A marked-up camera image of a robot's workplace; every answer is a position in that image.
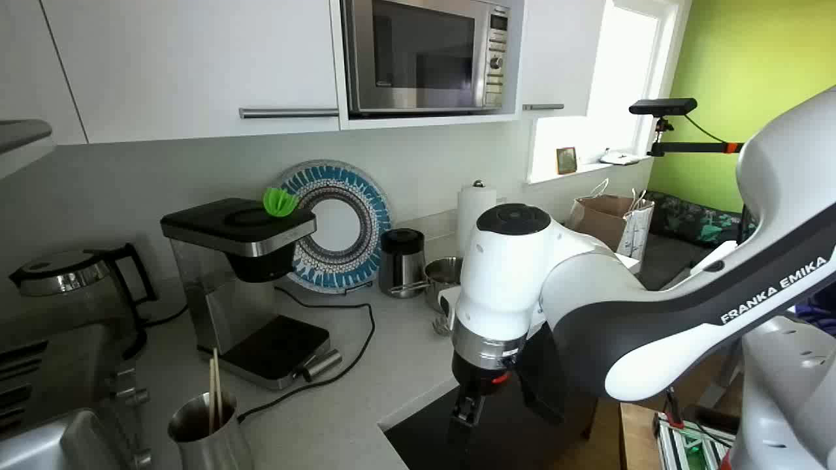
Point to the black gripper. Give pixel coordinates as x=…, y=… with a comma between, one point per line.
x=481, y=381

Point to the white paper towel roll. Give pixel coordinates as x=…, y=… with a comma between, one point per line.
x=469, y=216

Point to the metal paper towel stand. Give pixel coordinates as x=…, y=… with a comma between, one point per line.
x=477, y=184

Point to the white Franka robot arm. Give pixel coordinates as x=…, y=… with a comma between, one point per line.
x=513, y=261

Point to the dark lower cabinet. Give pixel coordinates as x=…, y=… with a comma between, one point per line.
x=418, y=447

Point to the wooden board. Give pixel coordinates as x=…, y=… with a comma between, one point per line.
x=640, y=433

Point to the blue white decorative plate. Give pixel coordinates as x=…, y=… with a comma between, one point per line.
x=368, y=216

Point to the green white box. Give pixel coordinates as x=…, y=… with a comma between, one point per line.
x=694, y=443

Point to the brown cardboard box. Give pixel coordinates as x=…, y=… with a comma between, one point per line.
x=605, y=216

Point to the wooden chopstick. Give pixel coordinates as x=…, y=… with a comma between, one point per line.
x=210, y=391
x=218, y=395

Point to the steel utensil cup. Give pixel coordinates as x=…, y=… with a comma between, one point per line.
x=205, y=443

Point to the green plastic lid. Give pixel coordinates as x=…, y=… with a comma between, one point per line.
x=278, y=201

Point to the black steel coffee machine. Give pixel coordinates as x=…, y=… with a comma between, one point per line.
x=239, y=231

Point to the white side table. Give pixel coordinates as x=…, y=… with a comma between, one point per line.
x=720, y=255

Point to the small white sill object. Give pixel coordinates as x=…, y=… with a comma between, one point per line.
x=621, y=156

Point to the dark patterned bench cushion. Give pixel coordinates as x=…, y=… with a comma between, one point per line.
x=695, y=223

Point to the stainless steel microwave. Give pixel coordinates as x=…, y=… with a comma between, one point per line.
x=418, y=52

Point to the blue cloth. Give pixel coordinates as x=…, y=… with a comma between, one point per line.
x=819, y=309

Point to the white upper cabinet door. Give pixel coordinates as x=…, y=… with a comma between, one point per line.
x=173, y=61
x=562, y=52

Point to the black electric kettle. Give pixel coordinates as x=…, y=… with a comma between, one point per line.
x=68, y=288

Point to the grey range hood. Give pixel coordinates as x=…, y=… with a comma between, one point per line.
x=21, y=138

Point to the black wrist camera block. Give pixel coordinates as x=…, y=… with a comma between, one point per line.
x=558, y=381

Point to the small olive square frame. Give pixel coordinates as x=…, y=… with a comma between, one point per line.
x=568, y=159

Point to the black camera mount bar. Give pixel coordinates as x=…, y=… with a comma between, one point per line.
x=695, y=147

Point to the black stereo camera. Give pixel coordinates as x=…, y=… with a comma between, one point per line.
x=661, y=105

